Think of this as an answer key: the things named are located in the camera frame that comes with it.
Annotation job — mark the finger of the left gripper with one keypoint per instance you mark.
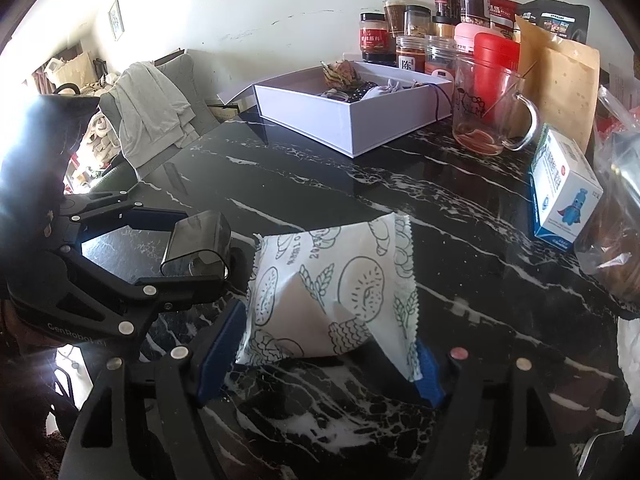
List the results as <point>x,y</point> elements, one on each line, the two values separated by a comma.
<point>152,219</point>

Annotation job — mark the red label sauce jar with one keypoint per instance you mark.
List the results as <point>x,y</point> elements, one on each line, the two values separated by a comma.
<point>375,39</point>

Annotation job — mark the kraft paper pouch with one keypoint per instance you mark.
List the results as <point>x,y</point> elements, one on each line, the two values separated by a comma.
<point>561,78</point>

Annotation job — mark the glass mug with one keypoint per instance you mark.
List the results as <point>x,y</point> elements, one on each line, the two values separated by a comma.
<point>516,121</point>

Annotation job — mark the jar with dried slices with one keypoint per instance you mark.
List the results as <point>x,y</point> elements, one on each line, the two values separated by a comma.
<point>417,20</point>

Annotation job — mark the pink lidded jar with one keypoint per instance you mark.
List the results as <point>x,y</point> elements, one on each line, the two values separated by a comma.
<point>464,36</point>

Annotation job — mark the white bread print packet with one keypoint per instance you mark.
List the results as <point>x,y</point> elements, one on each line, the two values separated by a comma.
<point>326,292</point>

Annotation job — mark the clear jar orange label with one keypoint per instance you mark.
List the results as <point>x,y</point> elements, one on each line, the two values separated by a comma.
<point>440,57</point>

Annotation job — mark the white open gift box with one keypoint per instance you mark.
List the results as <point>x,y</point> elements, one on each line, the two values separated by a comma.
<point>296,101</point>

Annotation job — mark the clear plastic bag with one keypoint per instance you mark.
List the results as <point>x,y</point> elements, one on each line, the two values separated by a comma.
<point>608,246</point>

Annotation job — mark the red cylindrical canister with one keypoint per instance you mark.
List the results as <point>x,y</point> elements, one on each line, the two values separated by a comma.
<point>493,56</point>

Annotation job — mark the brown spice jar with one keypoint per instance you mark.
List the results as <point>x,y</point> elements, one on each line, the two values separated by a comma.
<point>395,16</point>

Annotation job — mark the white drawstring pouch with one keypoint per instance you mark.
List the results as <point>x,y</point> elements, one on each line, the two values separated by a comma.
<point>392,86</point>

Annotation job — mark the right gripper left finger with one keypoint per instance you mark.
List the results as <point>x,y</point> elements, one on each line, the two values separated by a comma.
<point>220,345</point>

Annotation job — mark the black printed pouch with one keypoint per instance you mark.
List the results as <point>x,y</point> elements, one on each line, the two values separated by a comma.
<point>566,20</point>

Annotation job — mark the dark transparent plastic case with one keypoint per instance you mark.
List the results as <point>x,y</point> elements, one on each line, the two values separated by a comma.
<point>199,246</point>

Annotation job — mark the grey leaf pattern chair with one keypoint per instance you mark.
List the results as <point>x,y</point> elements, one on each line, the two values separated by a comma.
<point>180,69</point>

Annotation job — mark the black scrunchie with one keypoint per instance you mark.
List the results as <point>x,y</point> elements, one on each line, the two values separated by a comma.
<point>357,94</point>

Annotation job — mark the red foil bag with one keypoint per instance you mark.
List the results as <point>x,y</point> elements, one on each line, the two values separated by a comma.
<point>502,16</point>

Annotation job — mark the blue white medicine box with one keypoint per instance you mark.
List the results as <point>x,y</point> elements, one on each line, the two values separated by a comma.
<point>565,189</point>

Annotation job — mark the clear jar red powder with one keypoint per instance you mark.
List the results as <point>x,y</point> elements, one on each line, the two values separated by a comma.
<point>411,53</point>

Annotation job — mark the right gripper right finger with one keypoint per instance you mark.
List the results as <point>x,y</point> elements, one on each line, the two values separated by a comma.
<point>429,385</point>

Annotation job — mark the brown patterned snack wrapper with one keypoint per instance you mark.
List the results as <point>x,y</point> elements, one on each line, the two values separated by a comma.
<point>341,76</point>

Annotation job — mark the white cloth on chair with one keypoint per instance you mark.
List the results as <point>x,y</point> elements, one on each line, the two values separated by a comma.
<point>154,114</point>

